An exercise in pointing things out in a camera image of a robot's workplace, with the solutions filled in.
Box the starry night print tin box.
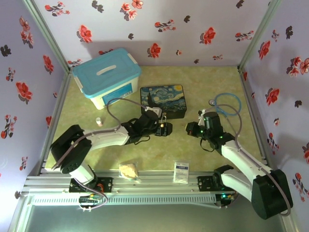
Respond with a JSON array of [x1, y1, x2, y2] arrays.
[[140, 84, 189, 120]]

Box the blue stethoscope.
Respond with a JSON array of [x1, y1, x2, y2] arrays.
[[208, 92, 242, 116]]

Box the white packet in clear bag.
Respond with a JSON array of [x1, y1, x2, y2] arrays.
[[173, 161, 191, 184]]

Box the plastic bag beige contents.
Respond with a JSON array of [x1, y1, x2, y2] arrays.
[[118, 162, 142, 184]]

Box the white storage box blue lid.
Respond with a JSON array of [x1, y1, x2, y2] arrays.
[[72, 47, 142, 111]]

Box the electronics board green light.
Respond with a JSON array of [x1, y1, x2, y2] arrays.
[[216, 191, 236, 209]]

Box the small electronics board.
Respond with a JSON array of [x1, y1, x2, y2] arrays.
[[79, 195, 100, 206]]

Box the aluminium side rail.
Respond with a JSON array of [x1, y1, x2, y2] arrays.
[[38, 72, 73, 171], [239, 69, 269, 166]]

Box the aluminium frame rail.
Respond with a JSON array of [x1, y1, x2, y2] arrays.
[[21, 170, 242, 194]]

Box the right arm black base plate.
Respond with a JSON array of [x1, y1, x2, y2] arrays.
[[197, 175, 219, 192]]

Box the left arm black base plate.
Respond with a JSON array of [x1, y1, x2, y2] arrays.
[[69, 177, 114, 193]]

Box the white slotted cable duct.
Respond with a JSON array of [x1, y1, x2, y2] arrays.
[[31, 194, 217, 206]]

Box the aluminium corner post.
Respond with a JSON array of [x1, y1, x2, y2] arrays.
[[22, 0, 73, 73], [238, 0, 283, 71]]

